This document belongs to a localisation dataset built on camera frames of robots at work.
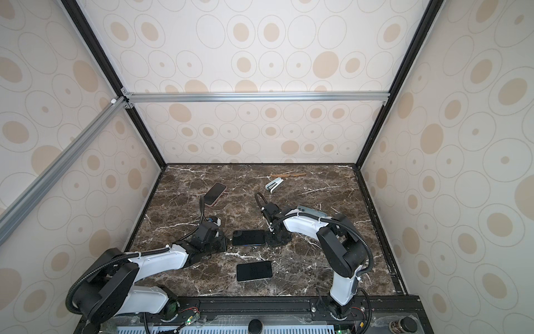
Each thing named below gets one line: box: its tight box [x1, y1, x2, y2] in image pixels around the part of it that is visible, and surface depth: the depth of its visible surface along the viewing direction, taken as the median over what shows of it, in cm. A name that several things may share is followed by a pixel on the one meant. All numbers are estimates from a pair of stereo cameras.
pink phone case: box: [203, 181, 228, 208], surface depth 111 cm
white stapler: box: [264, 176, 285, 194], surface depth 111 cm
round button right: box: [388, 316, 418, 334], surface depth 66 cm
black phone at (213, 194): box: [203, 182, 227, 206], surface depth 111 cm
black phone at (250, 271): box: [236, 260, 273, 282], surface depth 87 cm
